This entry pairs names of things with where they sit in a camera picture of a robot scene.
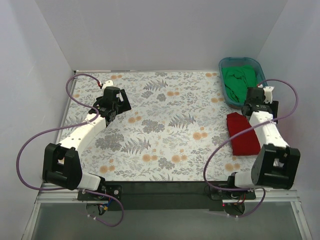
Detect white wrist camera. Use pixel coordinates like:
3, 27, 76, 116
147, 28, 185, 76
99, 80, 114, 90
257, 84, 275, 104

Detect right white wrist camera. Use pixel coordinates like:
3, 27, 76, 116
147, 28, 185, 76
257, 84, 275, 104

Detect floral table mat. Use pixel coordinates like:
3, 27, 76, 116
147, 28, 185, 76
60, 71, 255, 181

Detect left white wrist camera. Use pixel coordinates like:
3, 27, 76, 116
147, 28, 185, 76
99, 80, 114, 90

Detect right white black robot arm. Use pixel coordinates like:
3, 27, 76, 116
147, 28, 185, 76
226, 86, 301, 199

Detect red t shirt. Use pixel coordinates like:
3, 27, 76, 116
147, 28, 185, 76
226, 112, 261, 156

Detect green t shirt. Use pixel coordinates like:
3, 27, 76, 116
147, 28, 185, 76
222, 65, 258, 104

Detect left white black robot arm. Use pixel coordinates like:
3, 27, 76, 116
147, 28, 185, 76
42, 86, 131, 200

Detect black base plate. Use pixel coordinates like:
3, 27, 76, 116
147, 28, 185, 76
77, 181, 258, 211

